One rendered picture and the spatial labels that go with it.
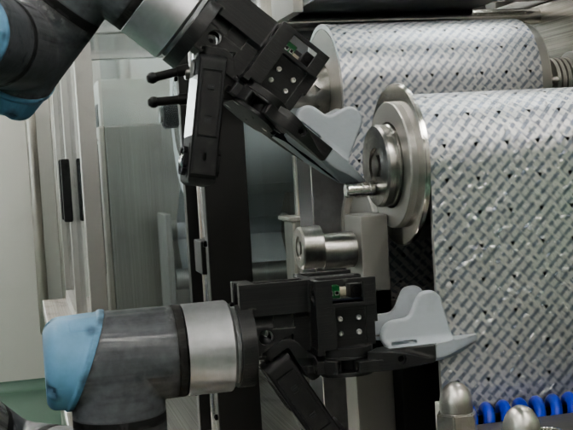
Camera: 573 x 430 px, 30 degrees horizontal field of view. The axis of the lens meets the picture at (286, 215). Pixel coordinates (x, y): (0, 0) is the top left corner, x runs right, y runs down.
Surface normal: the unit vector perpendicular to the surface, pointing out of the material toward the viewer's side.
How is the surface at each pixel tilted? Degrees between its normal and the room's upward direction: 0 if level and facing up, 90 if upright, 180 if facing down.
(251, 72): 90
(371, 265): 90
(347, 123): 92
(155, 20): 111
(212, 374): 118
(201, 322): 44
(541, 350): 90
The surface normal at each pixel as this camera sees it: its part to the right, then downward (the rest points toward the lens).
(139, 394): 0.62, 0.00
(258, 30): 0.25, 0.04
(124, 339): 0.18, -0.46
